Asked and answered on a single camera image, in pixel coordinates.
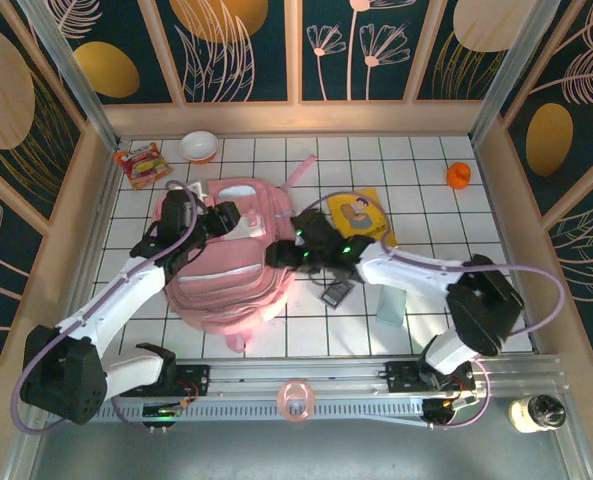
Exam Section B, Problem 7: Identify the yellow picture book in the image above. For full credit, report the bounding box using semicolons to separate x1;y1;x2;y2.
325;188;400;249

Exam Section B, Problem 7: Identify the black calculator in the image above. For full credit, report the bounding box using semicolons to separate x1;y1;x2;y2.
318;279;358;310

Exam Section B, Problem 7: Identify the pink backpack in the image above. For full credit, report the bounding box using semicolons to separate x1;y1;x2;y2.
155;154;320;354

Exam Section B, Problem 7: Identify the light blue pencil case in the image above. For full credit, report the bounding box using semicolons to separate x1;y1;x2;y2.
375;285;408;329

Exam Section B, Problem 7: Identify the red yellow snack packet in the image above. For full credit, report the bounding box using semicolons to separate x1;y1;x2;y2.
113;142;175;192

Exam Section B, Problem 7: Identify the white orange bowl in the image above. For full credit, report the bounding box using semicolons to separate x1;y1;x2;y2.
179;130;221;165

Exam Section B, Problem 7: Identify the pink tape roll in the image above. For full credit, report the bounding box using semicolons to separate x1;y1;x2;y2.
276;380;317;425

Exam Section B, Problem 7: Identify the orange toy fruit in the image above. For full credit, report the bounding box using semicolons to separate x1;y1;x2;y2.
445;162;473;190

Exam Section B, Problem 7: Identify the left black controller board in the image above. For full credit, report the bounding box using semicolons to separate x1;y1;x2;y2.
141;403;181;431

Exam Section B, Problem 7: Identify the black controller board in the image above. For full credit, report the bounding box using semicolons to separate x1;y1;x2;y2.
422;397;477;427
141;403;181;431

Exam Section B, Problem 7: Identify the right black controller board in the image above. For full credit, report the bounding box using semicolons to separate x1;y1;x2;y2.
422;397;477;427

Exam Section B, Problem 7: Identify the white bottle black cap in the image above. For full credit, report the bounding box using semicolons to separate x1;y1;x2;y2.
508;394;567;434

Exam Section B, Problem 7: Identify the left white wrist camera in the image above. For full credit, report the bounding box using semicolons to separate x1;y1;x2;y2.
183;179;211;202

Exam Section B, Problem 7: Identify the aluminium mounting rail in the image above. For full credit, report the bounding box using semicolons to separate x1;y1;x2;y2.
23;353;572;401

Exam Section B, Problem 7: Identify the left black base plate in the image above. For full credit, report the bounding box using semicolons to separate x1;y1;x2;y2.
119;363;212;399

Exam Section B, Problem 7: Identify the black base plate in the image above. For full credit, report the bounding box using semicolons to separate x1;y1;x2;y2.
375;360;477;396
119;363;212;399

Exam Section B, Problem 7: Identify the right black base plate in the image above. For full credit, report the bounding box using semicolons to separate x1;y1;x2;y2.
375;360;477;396

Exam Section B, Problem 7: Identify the grey slotted cable tray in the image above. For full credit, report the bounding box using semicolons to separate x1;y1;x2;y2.
90;399;427;426

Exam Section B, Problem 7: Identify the aluminium frame post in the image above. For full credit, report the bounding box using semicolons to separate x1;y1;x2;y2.
468;0;576;146
15;0;123;151

